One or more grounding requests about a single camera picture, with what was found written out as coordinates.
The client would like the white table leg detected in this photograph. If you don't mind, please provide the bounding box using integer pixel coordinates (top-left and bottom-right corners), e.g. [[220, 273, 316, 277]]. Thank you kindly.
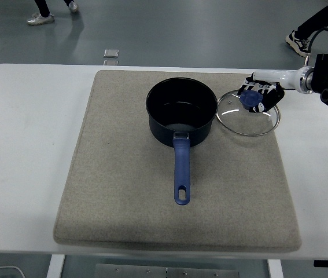
[[267, 258, 285, 278], [46, 254, 67, 278]]

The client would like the grey metal plate with screws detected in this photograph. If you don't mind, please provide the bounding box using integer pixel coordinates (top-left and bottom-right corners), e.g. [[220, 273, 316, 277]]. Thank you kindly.
[[94, 264, 240, 278]]

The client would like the glass pot lid blue knob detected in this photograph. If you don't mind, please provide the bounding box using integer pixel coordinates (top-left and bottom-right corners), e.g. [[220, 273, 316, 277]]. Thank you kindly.
[[216, 89, 281, 137]]

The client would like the dark blue pot long handle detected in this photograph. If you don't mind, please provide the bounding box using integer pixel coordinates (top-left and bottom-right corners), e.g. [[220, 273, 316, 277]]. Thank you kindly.
[[145, 76, 219, 207]]

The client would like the beige fabric mat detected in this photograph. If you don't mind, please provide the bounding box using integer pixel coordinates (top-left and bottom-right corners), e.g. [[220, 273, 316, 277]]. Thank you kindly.
[[52, 69, 302, 252]]

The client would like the white cable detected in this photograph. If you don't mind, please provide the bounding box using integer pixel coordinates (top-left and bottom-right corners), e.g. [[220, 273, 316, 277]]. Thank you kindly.
[[0, 265, 25, 278]]

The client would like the person with light shoes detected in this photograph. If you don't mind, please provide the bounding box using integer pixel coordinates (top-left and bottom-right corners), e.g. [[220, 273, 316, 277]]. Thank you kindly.
[[25, 0, 79, 27]]

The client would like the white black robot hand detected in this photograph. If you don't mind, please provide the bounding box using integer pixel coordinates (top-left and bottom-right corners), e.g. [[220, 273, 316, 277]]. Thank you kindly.
[[237, 69, 303, 114]]

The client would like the person with black white sneakers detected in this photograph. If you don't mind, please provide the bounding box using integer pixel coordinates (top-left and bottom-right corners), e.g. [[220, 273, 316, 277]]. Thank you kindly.
[[285, 0, 328, 58]]

